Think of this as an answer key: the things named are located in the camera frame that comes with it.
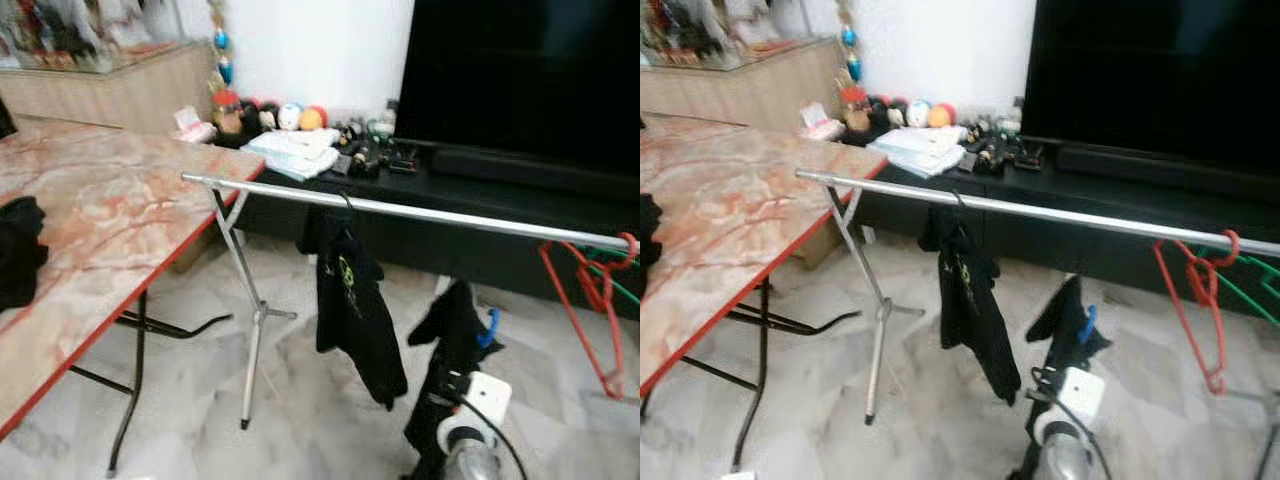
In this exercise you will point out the plain black garment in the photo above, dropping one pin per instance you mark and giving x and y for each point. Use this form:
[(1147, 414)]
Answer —
[(450, 340), (1060, 345)]

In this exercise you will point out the black TV console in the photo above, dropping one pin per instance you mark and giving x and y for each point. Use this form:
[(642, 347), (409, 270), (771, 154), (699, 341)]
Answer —
[(500, 235), (1100, 235)]

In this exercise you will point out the marble pattern folding table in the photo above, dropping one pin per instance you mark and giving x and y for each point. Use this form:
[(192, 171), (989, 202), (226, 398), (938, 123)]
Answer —
[(100, 200), (720, 230)]

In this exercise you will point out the black television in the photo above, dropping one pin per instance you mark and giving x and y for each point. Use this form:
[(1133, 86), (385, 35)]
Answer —
[(520, 70), (1150, 70)]

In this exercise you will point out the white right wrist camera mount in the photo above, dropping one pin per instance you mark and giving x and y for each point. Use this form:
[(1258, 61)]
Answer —
[(1080, 392), (485, 395)]

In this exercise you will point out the light wooden cabinet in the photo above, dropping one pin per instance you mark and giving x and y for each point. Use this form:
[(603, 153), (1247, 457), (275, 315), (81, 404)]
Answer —
[(740, 90), (120, 95)]

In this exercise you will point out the white paper stack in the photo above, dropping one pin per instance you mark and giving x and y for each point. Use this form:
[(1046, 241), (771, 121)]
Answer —
[(295, 150), (920, 145)]

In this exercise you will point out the orange round toy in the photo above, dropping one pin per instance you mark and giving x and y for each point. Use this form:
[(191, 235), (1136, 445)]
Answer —
[(313, 117), (941, 114)]

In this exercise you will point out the silver clothes rack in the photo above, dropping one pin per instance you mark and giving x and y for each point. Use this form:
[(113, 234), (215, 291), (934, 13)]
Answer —
[(1020, 207), (400, 210)]

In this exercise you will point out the glass display case with figurines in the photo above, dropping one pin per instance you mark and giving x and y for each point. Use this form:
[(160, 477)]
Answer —
[(720, 30), (90, 35)]

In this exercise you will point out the black garment with white print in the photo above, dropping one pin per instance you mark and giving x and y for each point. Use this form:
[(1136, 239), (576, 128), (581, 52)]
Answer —
[(20, 250), (648, 230)]

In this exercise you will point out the blue plastic hanger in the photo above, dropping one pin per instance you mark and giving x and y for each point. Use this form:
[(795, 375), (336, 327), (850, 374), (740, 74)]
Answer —
[(490, 335), (1088, 328)]

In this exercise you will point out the red plastic hanger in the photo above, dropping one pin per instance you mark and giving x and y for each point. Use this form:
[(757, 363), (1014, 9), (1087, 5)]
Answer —
[(1200, 285), (598, 290)]

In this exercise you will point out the black t-shirt with yellow logo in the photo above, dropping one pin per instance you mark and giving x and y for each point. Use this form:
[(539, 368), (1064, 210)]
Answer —
[(350, 300), (970, 300)]

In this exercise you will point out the black mouse plush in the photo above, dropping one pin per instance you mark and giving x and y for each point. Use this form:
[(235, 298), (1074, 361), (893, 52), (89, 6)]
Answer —
[(887, 112), (265, 115)]

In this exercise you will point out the white round toy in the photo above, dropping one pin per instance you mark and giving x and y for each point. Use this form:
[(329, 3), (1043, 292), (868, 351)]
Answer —
[(917, 112), (290, 115)]

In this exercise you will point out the green and white bottle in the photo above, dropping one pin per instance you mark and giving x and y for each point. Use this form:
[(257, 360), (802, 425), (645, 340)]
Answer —
[(1007, 122), (380, 122)]

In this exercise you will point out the pink and white packet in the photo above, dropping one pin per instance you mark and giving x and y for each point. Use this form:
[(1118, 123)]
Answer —
[(192, 125), (820, 122)]

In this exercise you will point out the green plastic hanger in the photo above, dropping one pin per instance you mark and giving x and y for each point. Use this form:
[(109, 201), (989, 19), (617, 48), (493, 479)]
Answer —
[(605, 265), (1255, 282)]

